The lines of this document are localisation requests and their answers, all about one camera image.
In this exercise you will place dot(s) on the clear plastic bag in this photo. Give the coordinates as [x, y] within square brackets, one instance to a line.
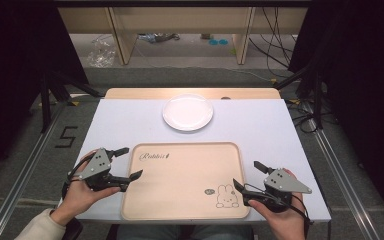
[100, 53]

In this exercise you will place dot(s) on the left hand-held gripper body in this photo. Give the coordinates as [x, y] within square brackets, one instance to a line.
[96, 165]

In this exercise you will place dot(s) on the metal floor rail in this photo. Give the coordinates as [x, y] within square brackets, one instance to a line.
[16, 196]
[343, 180]

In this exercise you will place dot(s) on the person's left hand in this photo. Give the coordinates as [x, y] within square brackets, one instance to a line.
[80, 198]

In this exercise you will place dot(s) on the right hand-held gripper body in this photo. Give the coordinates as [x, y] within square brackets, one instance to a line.
[281, 182]

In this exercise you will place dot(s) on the black metal stand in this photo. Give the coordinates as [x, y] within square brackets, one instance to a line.
[46, 103]
[317, 100]

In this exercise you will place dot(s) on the white table cover board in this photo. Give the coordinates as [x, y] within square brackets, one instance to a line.
[263, 133]

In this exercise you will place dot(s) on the light wooden shelf unit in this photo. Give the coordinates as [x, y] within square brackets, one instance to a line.
[186, 20]

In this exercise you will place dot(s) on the blue round discs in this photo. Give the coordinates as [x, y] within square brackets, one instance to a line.
[218, 42]

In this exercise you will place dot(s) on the round white plate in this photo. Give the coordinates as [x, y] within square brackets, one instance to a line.
[187, 112]

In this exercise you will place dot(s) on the person's legs in jeans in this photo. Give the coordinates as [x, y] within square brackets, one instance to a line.
[220, 232]

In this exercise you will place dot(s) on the black curtain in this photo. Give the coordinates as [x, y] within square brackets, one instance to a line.
[16, 66]
[366, 83]

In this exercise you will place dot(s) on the person's right hand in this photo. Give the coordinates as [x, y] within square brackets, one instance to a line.
[285, 223]

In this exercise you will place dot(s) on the light wooden table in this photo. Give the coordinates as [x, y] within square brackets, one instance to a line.
[140, 93]

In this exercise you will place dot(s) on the beige tray with rabbit print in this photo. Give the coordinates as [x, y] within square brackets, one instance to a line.
[183, 181]

